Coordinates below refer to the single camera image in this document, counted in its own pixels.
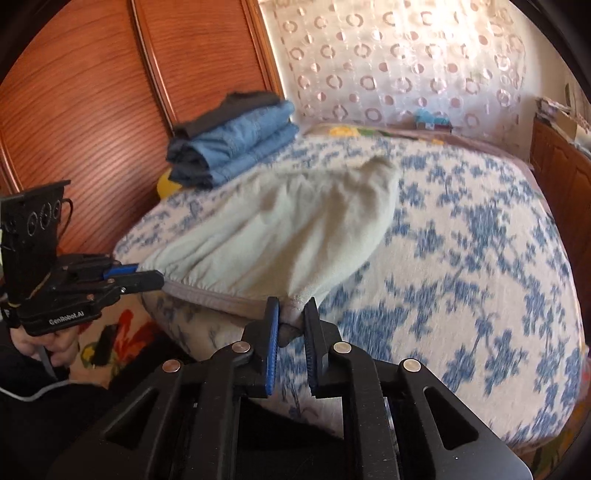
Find black folded pants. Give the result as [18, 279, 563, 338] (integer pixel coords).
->
[172, 91, 283, 140]

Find wooden side cabinet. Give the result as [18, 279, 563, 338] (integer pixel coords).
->
[527, 115, 591, 335]

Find wooden slatted wardrobe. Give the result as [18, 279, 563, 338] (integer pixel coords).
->
[0, 0, 286, 280]

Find small blue box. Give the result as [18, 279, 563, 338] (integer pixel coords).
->
[412, 109, 452, 133]

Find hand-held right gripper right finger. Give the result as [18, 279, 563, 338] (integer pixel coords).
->
[302, 296, 533, 480]

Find pink floral blanket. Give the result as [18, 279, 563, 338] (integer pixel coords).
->
[78, 121, 555, 371]

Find person's black clothed leg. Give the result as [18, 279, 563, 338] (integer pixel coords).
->
[0, 342, 155, 480]

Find light green pants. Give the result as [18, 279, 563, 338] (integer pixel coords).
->
[137, 154, 400, 348]

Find folded blue jeans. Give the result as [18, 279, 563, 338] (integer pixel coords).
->
[184, 100, 297, 160]
[209, 124, 299, 186]

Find grey cable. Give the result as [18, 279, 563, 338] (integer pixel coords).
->
[0, 346, 71, 401]

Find stack of papers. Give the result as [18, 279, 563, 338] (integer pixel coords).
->
[534, 95, 579, 121]

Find person's left hand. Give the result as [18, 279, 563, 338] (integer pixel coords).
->
[9, 318, 78, 370]

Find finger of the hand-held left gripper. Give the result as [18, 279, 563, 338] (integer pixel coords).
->
[28, 270, 165, 311]
[58, 254, 140, 283]

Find dark grey folded pants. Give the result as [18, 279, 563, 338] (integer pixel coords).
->
[165, 137, 219, 188]

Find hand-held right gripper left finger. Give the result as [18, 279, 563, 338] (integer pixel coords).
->
[46, 296, 282, 480]

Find sheer circle-patterned curtain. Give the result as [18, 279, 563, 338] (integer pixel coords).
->
[257, 0, 531, 154]

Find cardboard box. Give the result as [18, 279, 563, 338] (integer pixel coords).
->
[558, 110, 591, 140]

